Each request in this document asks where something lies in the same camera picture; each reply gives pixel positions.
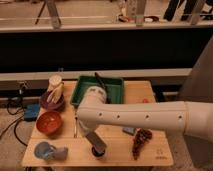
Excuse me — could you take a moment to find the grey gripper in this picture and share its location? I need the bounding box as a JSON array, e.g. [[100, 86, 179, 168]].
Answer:
[[86, 132, 107, 153]]

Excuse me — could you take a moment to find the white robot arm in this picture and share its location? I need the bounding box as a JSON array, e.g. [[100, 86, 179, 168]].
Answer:
[[76, 86, 213, 154]]

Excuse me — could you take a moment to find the grey blue eraser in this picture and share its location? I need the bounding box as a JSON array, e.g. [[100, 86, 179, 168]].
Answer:
[[122, 127, 136, 136]]

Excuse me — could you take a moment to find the white plastic cup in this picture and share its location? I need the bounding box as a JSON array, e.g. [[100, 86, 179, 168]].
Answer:
[[48, 75, 63, 91]]

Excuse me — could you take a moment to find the dark round can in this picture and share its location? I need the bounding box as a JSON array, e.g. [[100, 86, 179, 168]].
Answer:
[[91, 147, 105, 157]]

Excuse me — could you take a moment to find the metal fork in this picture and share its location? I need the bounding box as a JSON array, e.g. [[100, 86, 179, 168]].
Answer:
[[74, 113, 78, 138]]

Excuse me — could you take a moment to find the brown red toy food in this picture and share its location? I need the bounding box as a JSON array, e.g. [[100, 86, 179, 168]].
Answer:
[[132, 129, 152, 160]]

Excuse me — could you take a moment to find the red bowl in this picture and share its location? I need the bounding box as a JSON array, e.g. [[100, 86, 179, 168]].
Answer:
[[36, 111, 63, 135]]

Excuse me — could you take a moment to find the purple bowl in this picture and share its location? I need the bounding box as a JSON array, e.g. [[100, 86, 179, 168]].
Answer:
[[39, 92, 64, 110]]

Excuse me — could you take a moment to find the green plastic tray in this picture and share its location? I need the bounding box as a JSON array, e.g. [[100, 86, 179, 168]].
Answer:
[[70, 75, 124, 108]]

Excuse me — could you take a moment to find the black tool in tray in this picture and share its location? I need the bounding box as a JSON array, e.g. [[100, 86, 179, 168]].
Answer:
[[95, 72, 111, 104]]

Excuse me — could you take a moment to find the cream banana toy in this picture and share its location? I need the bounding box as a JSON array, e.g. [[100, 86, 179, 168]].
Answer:
[[47, 83, 64, 103]]

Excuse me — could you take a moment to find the black cable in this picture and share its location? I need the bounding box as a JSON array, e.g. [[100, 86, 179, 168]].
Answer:
[[0, 96, 29, 147]]

